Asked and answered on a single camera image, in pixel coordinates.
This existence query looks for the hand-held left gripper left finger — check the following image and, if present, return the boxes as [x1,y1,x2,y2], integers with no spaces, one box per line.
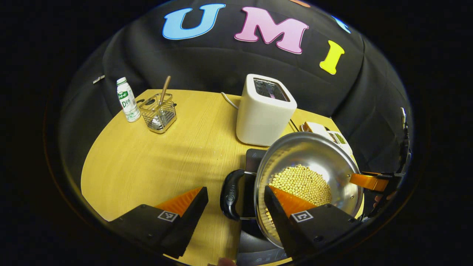
[109,186,210,259]

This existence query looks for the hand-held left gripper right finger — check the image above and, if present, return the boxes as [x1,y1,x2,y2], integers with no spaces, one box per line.
[263,185,361,259]

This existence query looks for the pile of soybeans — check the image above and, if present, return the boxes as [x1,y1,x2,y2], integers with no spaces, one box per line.
[265,164,332,230]

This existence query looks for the stainless steel pot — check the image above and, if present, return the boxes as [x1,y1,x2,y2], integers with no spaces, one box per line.
[220,132,365,249]

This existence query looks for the black induction cooktop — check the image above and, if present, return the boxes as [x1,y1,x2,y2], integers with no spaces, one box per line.
[236,148,289,266]

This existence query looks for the white divided snack dish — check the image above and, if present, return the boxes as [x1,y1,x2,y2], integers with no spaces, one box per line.
[327,130,354,156]

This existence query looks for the white toaster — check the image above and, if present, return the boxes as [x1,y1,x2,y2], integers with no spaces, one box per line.
[235,74,297,147]

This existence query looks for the white green-label drink bottle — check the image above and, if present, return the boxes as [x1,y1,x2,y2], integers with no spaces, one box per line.
[116,76,142,123]

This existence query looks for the wire utensil basket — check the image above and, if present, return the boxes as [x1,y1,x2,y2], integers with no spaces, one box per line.
[139,93,178,134]

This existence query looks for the white toaster cable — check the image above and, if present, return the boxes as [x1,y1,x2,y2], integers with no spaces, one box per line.
[220,92,240,110]

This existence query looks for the wooden-handled spoon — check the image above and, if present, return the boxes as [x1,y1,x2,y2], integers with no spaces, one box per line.
[159,75,172,126]

